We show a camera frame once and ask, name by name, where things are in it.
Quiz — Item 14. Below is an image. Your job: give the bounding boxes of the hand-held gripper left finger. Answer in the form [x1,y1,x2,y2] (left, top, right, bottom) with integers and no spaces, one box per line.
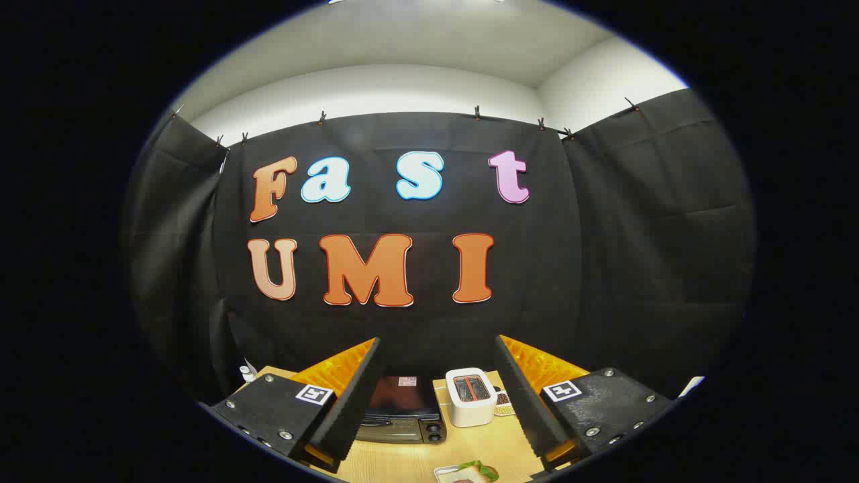
[209,337,383,471]

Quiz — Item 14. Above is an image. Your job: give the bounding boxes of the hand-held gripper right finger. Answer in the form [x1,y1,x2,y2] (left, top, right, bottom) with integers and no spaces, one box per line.
[495,334,674,474]

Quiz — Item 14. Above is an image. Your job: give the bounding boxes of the black toaster oven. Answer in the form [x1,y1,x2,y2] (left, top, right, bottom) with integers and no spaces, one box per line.
[356,376,448,445]

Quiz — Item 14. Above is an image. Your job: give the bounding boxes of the lettuce sandwich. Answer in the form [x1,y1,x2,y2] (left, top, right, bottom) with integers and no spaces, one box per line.
[451,460,501,483]

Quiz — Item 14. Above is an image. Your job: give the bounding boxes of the white pop-up toaster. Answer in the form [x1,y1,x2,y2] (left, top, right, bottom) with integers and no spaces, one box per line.
[446,367,499,428]

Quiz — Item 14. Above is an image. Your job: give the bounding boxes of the white rectangular plate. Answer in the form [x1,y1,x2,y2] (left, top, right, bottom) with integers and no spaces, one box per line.
[434,464,485,483]

